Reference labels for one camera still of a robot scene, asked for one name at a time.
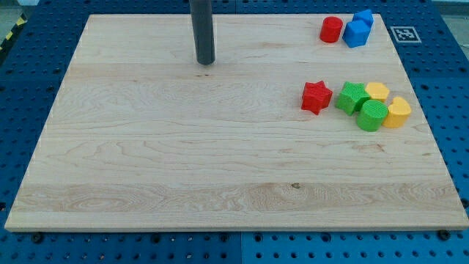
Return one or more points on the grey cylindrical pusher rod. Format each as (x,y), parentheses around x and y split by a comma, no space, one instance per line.
(202,23)

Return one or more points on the red cylinder block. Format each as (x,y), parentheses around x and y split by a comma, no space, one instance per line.
(331,29)

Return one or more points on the light wooden board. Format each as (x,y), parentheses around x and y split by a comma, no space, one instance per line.
(142,138)

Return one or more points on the red star block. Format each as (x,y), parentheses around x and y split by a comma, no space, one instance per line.
(315,97)

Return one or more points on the blue cube block front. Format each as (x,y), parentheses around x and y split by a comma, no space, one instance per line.
(356,33)

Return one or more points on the blue block rear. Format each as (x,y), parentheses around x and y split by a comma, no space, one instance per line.
(366,16)

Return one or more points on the green star block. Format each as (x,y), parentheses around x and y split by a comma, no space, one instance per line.
(352,97)

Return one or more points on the yellow pentagon block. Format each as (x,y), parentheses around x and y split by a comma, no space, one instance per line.
(377,91)

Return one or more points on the green cylinder block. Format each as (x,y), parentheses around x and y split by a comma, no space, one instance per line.
(372,115)

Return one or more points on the white fiducial marker tag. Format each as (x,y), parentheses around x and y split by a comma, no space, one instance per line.
(405,34)

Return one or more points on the yellow heart block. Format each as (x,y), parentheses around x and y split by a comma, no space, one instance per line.
(398,112)

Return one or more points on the black bolt left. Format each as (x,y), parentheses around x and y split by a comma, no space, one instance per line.
(37,237)

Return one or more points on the black bolt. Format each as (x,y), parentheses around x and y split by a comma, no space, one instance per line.
(443,235)
(37,237)

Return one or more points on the black bolt right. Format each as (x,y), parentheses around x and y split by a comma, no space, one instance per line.
(443,235)

